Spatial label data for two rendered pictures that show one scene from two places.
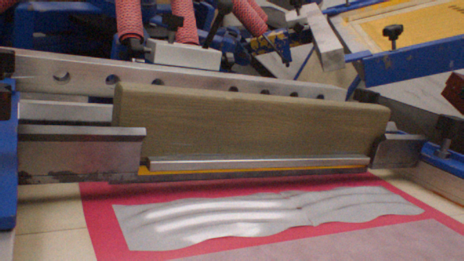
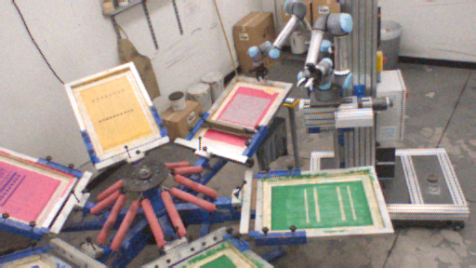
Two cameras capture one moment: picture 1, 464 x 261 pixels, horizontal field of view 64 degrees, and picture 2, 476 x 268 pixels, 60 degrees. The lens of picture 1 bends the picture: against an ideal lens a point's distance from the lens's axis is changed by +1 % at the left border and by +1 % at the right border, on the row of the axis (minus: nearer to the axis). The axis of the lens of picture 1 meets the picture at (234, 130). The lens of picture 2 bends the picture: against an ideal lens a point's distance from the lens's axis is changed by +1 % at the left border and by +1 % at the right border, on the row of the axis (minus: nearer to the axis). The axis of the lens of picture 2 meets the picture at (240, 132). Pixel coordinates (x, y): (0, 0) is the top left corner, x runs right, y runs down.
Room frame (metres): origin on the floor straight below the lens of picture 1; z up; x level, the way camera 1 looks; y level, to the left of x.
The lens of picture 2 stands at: (0.98, 2.60, 2.83)
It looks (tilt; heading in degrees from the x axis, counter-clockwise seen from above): 33 degrees down; 255
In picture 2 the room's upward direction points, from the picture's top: 11 degrees counter-clockwise
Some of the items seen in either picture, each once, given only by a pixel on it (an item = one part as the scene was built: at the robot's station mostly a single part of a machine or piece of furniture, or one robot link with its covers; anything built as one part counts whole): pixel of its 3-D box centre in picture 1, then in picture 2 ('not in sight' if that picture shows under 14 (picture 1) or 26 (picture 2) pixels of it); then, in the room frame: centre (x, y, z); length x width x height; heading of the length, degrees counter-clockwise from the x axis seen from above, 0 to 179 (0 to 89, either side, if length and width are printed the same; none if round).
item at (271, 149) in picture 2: not in sight; (270, 148); (0.06, -0.05, 0.79); 0.46 x 0.09 x 0.33; 35
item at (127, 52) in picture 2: not in sight; (132, 66); (0.87, -2.08, 1.06); 0.53 x 0.07 x 1.05; 35
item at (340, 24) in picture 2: not in sight; (340, 52); (-0.43, 0.31, 1.63); 0.15 x 0.12 x 0.55; 125
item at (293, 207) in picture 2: not in sight; (293, 194); (0.25, 0.82, 1.05); 1.08 x 0.61 x 0.23; 155
